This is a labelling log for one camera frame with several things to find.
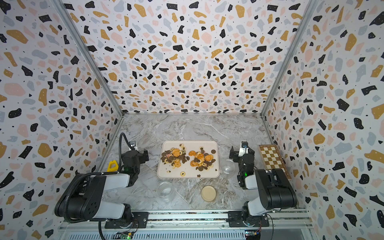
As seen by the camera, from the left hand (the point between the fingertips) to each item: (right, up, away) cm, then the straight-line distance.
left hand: (137, 150), depth 92 cm
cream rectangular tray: (+30, -13, -1) cm, 32 cm away
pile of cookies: (+23, -5, +3) cm, 24 cm away
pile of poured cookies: (+40, -7, +1) cm, 41 cm away
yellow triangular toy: (-14, -11, -1) cm, 19 cm away
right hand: (+64, +2, -1) cm, 64 cm away
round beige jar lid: (+43, -22, -10) cm, 50 cm away
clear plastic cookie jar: (+55, -11, -2) cm, 56 cm away
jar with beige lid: (+19, -22, -9) cm, 30 cm away
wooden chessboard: (+84, -6, +3) cm, 84 cm away
